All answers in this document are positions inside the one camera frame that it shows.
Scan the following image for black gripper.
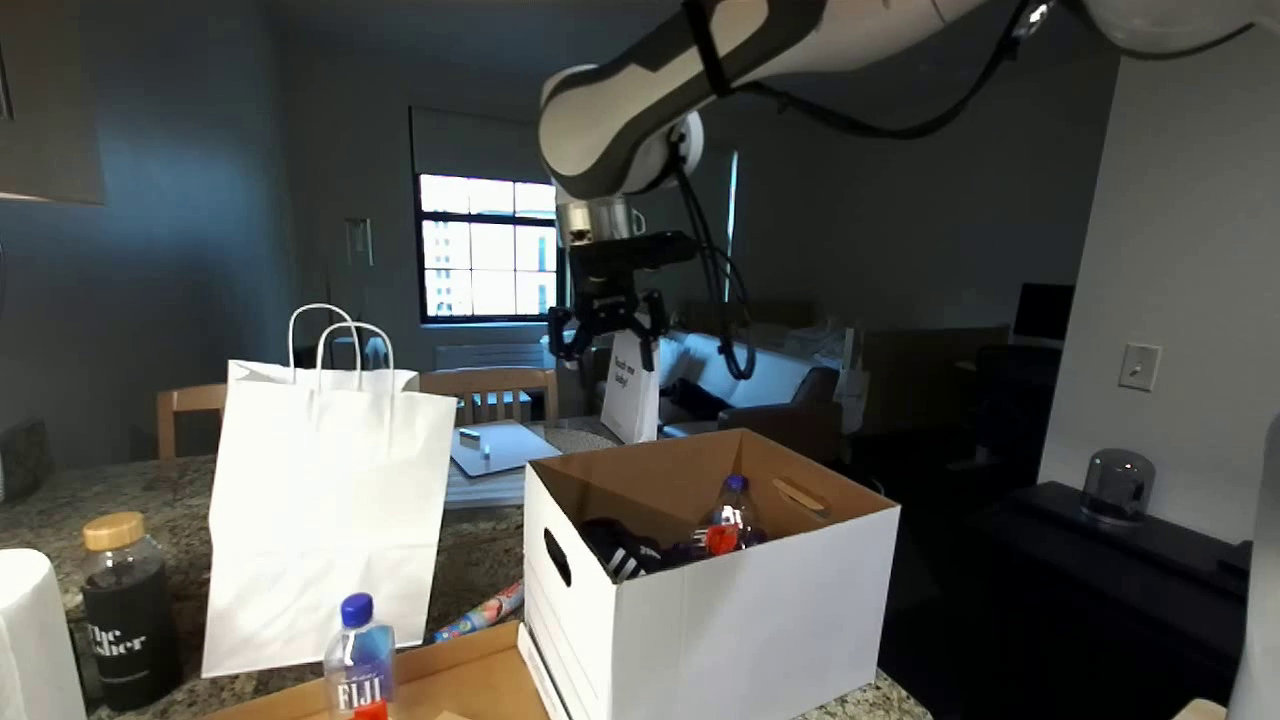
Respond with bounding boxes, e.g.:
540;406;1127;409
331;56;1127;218
544;274;674;375

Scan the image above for clear Fiji water bottle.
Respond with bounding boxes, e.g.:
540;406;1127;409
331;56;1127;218
319;587;398;720
695;472;765;559

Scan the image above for big white cardboard box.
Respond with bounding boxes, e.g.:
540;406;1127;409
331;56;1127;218
516;429;902;720

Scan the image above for small white printed bag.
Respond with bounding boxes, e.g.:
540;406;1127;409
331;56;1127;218
594;330;669;450

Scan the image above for wooden chair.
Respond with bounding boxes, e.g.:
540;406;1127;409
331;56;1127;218
417;366;561;432
151;382;231;465

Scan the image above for window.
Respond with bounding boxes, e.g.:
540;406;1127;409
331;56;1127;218
417;171;564;330

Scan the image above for light paper stack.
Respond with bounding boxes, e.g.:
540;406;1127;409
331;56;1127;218
448;421;564;490

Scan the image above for dark sofa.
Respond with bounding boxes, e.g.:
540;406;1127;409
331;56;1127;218
656;332;846;465

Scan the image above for navy striped Adidas jacket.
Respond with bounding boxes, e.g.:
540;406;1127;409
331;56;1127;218
575;515;714;587

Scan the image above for white roller blind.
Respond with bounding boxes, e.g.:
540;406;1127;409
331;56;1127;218
407;109;555;189

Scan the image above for colourful printed packet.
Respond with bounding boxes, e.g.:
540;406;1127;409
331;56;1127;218
428;582;526;654

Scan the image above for wooden cutting board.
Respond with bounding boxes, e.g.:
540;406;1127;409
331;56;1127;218
213;616;550;720

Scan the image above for dark computer monitor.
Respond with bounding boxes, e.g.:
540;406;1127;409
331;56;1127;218
1011;280;1078;349

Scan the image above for glass dome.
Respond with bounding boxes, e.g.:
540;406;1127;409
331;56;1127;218
1078;450;1159;524

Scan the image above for dark jar wooden lid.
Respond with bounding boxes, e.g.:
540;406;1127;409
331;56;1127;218
77;512;184;716

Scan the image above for dark low cabinet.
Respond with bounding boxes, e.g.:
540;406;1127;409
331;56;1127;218
1002;482;1273;720

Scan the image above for white paper towel roll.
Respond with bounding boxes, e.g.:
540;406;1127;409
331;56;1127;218
0;547;89;720

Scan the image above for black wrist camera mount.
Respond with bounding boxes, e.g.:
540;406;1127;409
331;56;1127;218
564;228;700;280

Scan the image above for wall thermostat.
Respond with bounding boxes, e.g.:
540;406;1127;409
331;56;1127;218
341;218;378;275

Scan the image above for white handled paper bag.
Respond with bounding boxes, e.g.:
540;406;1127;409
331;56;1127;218
195;301;458;684

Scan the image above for white light switch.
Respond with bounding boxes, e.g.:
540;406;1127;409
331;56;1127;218
1116;341;1163;395

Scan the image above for wooden wall cabinets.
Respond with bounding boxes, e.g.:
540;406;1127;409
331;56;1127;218
0;0;106;212

